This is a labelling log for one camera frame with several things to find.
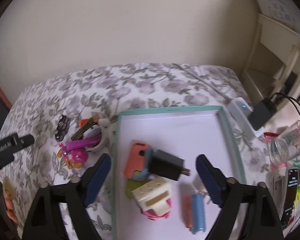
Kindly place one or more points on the white watch band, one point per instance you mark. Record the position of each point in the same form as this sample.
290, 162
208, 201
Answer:
98, 131

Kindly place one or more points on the small orange blue toy knife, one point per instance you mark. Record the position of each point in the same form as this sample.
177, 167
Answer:
194, 212

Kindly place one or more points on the magenta lighter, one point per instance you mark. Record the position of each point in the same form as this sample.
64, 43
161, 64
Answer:
88, 142

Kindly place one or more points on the floral grey white blanket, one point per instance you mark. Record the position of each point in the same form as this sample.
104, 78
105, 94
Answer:
103, 91

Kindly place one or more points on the black toy car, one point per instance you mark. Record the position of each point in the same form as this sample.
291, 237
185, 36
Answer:
62, 128

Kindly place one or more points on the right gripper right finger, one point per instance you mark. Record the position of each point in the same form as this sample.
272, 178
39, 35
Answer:
261, 219

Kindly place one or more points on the black plugged power adapter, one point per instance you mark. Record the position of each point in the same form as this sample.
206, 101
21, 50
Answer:
262, 113

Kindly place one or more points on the person's hand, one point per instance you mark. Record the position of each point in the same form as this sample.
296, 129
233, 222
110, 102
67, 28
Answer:
9, 193

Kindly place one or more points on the cream shelf unit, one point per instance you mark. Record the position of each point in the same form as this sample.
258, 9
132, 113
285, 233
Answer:
277, 30

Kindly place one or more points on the pink watch band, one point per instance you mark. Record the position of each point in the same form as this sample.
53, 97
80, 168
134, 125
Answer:
160, 210

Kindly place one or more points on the teal rimmed white tray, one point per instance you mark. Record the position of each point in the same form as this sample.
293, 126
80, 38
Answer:
185, 132

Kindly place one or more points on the gold patterned lighter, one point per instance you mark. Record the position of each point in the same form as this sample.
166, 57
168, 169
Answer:
79, 134

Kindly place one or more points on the pink yellow small toy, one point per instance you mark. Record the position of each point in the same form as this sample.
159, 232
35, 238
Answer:
74, 158

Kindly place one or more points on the black wall charger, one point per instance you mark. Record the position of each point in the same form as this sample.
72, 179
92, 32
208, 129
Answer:
167, 165

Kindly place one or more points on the large coral blue toy knife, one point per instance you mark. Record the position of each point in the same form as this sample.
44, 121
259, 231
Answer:
136, 169

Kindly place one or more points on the smartphone in stand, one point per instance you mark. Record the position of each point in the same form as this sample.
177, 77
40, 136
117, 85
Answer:
284, 194

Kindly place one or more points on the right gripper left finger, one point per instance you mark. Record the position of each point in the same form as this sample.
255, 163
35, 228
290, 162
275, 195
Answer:
44, 220

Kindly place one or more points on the red glue bottle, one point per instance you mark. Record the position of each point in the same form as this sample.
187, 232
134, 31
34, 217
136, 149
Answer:
83, 122

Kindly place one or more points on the white power strip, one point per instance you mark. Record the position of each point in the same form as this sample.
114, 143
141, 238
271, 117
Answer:
240, 110

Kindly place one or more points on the clear glass jar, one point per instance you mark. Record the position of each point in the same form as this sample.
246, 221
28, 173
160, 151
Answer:
286, 146

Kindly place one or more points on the cream plastic clip stand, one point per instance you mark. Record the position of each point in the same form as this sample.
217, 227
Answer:
152, 192

